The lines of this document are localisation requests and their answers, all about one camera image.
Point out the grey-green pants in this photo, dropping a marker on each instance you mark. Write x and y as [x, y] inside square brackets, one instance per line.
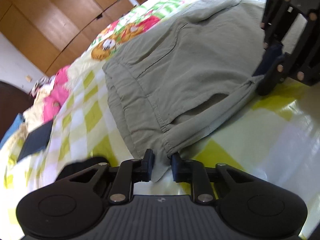
[175, 84]

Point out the light blue pillow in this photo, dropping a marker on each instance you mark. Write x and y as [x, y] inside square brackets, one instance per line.
[12, 129]

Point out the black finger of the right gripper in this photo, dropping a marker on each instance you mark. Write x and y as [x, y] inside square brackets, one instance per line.
[272, 67]

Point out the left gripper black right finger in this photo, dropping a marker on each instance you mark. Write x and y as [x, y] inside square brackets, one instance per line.
[194, 173]

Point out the dark blue folded cloth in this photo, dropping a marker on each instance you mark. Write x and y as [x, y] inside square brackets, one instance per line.
[36, 141]

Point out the dark wooden headboard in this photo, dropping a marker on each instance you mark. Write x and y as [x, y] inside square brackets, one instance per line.
[12, 101]

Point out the wooden wardrobe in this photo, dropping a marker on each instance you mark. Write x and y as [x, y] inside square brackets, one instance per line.
[53, 33]

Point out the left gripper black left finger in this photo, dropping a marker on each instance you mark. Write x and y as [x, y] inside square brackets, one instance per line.
[130, 172]

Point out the colourful checkered bed quilt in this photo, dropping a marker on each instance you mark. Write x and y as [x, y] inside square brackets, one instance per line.
[262, 163]

